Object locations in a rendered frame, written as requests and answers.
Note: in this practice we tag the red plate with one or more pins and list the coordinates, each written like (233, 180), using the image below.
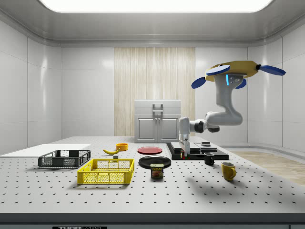
(149, 150)

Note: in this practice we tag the black plate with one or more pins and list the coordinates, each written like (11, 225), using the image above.
(146, 161)

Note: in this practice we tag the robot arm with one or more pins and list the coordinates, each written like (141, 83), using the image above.
(224, 100)

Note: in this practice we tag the dark grey basket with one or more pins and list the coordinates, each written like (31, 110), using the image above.
(45, 162)

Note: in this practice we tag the white board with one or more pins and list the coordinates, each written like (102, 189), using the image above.
(47, 149)

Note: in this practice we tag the black mug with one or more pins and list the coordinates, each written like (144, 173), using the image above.
(208, 159)

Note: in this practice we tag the black stove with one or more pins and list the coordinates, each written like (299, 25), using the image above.
(219, 155)

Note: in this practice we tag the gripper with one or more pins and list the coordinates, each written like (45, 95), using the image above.
(184, 142)

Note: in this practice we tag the banana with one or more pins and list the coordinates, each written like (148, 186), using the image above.
(110, 152)

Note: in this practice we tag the yellow basket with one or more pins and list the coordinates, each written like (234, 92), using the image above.
(104, 177)

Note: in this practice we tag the white cabinet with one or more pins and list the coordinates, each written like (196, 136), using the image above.
(147, 128)

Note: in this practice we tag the drone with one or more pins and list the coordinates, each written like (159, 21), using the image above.
(238, 68)

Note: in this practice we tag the yellow mug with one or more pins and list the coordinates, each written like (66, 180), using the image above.
(227, 171)

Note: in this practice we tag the flat-sided can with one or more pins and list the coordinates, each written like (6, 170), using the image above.
(156, 171)

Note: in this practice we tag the yellow bowl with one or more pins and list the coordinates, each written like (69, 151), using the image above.
(122, 147)

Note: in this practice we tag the puzzle cube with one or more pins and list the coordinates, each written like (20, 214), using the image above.
(185, 156)

